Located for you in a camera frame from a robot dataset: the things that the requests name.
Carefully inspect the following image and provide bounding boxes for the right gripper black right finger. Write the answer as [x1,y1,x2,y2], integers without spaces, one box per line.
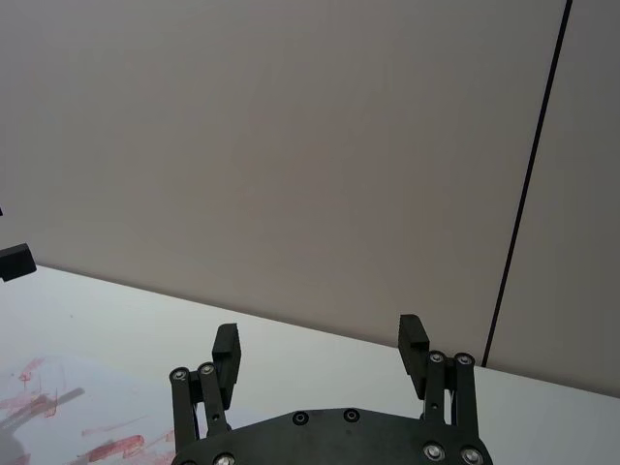
[397,314,481,443]

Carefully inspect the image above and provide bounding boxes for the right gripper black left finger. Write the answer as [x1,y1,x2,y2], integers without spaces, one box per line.
[169,323,242,446]

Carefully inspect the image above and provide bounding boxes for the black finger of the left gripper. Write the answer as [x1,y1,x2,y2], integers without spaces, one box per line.
[0,244,38,284]

